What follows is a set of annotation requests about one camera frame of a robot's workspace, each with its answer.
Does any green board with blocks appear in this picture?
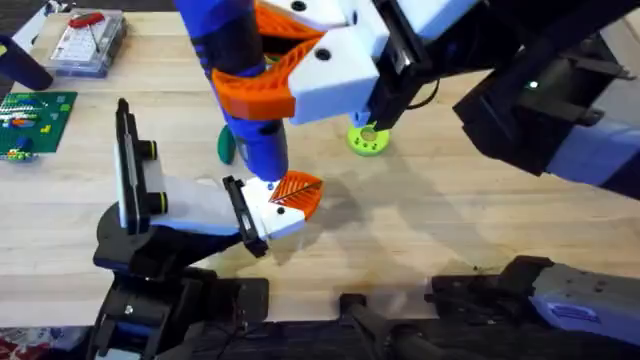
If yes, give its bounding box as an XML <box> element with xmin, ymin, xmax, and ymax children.
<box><xmin>0</xmin><ymin>91</ymin><xmax>79</xmax><ymax>163</ymax></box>

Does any black cable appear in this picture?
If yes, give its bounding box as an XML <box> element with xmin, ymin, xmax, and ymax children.
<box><xmin>405</xmin><ymin>78</ymin><xmax>442</xmax><ymax>111</ymax></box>

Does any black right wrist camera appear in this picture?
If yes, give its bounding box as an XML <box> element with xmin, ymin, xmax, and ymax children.
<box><xmin>517</xmin><ymin>39</ymin><xmax>637</xmax><ymax>127</ymax></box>

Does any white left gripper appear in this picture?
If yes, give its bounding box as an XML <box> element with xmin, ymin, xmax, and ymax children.
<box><xmin>138</xmin><ymin>139</ymin><xmax>324</xmax><ymax>259</ymax></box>

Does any black left wrist plate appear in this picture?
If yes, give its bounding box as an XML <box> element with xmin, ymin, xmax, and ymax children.
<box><xmin>113</xmin><ymin>97</ymin><xmax>151</xmax><ymax>236</ymax></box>

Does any green disc with holes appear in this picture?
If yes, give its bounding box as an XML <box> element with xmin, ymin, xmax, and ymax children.
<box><xmin>347</xmin><ymin>122</ymin><xmax>391</xmax><ymax>158</ymax></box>

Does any dark green toy vegetable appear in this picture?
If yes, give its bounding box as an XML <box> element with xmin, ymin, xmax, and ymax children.
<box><xmin>216</xmin><ymin>124</ymin><xmax>237</xmax><ymax>166</ymax></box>

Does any black rail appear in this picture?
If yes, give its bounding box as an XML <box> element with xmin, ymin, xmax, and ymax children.
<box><xmin>189</xmin><ymin>293</ymin><xmax>640</xmax><ymax>360</ymax></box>

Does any clear plastic tool box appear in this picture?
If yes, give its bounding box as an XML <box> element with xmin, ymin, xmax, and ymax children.
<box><xmin>47</xmin><ymin>8</ymin><xmax>127</xmax><ymax>79</ymax></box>

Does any dark blue handle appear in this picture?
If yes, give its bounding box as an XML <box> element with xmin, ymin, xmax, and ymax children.
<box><xmin>0</xmin><ymin>34</ymin><xmax>54</xmax><ymax>92</ymax></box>

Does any blue electric screwdriver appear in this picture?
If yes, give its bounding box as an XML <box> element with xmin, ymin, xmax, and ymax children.
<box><xmin>172</xmin><ymin>0</ymin><xmax>291</xmax><ymax>184</ymax></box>

